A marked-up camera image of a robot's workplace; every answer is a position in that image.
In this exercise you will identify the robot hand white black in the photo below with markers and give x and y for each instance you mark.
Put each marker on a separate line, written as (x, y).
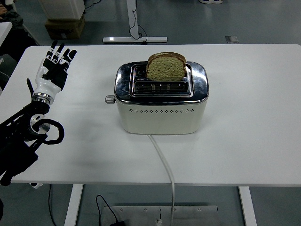
(47, 87)

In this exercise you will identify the cream toaster chrome top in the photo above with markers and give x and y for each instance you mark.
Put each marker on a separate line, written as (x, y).
(160, 117)

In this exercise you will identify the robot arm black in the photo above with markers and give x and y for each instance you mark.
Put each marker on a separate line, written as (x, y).
(14, 150)

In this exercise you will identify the brown cardboard box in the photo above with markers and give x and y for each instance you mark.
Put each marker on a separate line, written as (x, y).
(63, 29)

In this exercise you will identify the white side table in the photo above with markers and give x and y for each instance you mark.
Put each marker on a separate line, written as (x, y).
(4, 30)

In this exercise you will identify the person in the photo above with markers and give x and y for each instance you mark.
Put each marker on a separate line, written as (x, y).
(14, 18)

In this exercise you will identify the white background table leg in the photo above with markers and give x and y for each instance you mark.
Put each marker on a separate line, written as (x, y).
(117, 39)

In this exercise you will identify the small white black object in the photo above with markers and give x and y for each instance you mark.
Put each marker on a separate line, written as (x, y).
(36, 186)

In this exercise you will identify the brown bread slice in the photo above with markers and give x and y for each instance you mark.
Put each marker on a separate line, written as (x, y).
(165, 69)

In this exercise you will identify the small white plug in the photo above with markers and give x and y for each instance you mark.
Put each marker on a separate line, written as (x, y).
(160, 221)

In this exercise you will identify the grey floor socket plate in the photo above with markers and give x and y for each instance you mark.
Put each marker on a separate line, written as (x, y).
(232, 39)

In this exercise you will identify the grey metal plate with screws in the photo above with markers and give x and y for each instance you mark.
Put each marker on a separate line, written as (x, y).
(192, 216)

